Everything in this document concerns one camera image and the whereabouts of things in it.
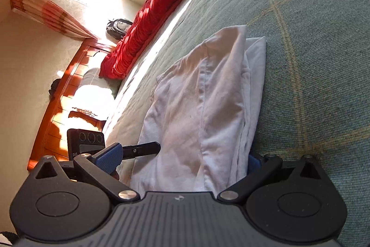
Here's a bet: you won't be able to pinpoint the wooden headboard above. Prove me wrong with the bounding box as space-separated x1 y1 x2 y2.
27 38 117 172

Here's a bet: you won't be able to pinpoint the white long-sleeve printed shirt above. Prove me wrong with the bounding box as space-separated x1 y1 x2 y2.
131 24 267 196

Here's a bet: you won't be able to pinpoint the small dark cloth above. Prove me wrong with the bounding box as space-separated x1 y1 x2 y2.
48 78 61 97

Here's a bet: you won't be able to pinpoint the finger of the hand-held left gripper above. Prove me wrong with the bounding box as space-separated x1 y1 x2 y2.
121 142 161 160

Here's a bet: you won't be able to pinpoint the bed with green plaid sheet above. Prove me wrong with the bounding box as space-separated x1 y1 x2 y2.
102 0 370 236

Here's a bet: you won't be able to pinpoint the grey backpack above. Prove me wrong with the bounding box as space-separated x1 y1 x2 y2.
105 18 133 40

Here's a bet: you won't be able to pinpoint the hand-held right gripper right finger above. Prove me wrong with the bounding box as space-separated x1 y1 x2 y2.
218 152 326 203

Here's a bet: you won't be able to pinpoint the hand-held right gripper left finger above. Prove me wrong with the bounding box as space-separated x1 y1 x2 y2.
33 142 139 203

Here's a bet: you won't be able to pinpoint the red quilt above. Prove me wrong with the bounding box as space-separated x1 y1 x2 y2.
99 0 229 80

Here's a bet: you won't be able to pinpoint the pink hanging curtain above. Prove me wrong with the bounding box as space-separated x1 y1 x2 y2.
9 0 98 41

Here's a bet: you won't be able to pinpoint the light plaid pillow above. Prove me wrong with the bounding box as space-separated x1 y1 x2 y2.
74 67 122 117

